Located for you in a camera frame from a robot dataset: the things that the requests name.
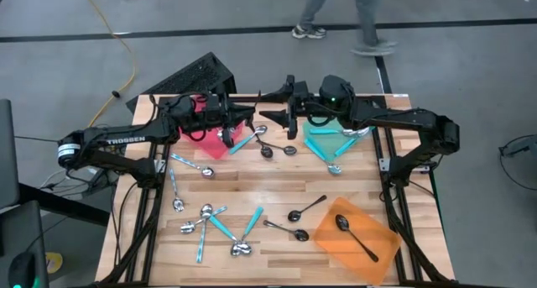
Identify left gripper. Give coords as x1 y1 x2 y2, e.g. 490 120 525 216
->
208 93 256 149

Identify silver metal spoon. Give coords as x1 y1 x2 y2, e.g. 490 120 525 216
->
255 139 298 157

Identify person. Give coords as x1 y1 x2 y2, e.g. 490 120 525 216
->
291 0 399 57

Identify yellow floor cable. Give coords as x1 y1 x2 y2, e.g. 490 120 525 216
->
77 0 138 129

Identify white cables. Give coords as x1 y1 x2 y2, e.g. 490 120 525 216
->
39 165 100 196

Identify orange translucent plastic bin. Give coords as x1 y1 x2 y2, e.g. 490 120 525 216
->
312 196 403 285

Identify grey monitor panel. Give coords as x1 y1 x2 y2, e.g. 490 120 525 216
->
0 98 21 210

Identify black spoon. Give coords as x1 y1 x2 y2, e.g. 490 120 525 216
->
334 213 380 264
249 122 274 160
263 219 310 243
287 194 328 223

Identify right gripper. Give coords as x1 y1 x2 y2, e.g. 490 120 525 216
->
258 74 319 140

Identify yellow floor sticker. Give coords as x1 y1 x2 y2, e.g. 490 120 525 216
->
44 252 64 275

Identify teal handled spoon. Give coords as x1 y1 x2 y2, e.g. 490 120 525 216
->
234 206 265 256
208 214 247 258
309 127 357 139
228 125 269 155
334 126 373 158
304 138 343 175

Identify black perforated metal case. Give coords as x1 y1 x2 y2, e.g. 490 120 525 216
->
125 51 238 113

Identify black floor beam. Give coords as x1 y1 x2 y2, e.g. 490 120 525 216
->
16 182 111 227

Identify teal translucent plastic bin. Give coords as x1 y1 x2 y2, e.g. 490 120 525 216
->
301 118 375 163

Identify red translucent plastic bin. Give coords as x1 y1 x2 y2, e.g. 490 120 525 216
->
179 95 248 161

